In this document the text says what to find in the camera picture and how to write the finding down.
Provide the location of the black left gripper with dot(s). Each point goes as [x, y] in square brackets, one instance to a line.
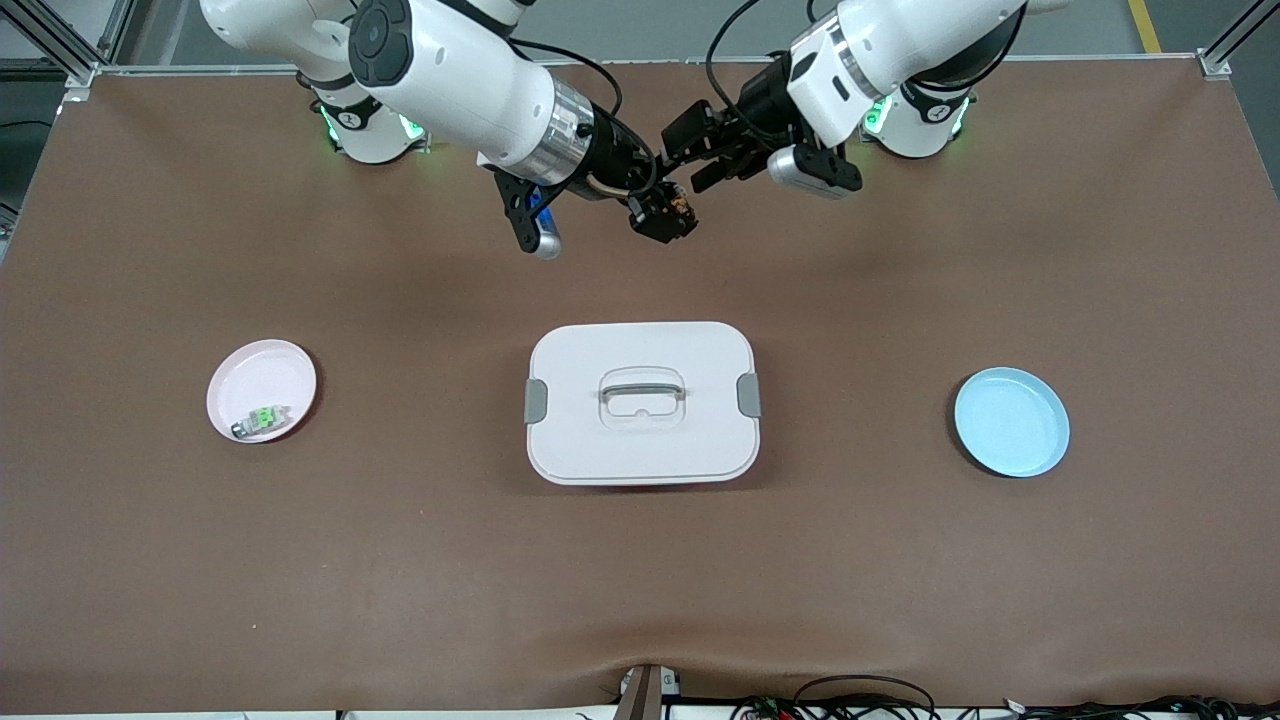
[762, 107]

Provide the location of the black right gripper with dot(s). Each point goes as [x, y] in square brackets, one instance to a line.
[614, 152]

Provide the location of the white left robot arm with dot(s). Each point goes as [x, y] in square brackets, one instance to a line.
[900, 50]

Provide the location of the light blue round plate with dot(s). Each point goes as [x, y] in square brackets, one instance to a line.
[1010, 422]

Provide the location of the pink round plate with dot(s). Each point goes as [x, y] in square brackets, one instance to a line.
[265, 375]

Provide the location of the metal table edge bracket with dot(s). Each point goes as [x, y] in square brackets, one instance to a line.
[645, 692]

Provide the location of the aluminium frame profile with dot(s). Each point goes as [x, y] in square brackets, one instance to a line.
[70, 45]
[1235, 45]

